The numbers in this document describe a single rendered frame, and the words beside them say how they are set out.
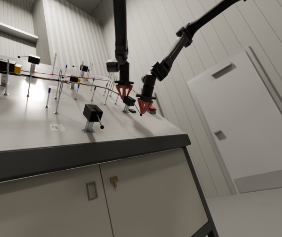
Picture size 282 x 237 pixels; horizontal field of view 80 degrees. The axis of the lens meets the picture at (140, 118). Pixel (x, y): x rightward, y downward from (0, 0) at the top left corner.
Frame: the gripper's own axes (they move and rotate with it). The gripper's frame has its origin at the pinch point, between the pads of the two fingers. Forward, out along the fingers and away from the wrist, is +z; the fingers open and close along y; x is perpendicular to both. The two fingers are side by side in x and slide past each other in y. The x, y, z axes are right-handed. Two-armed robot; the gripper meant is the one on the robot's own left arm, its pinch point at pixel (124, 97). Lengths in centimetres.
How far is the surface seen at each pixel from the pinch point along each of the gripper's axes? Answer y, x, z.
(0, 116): 57, -3, 8
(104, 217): 40, 27, 40
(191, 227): 1, 44, 60
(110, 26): -310, -334, -224
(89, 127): 34.4, 12.9, 12.4
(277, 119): -238, 83, 25
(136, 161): 18.1, 23.4, 27.8
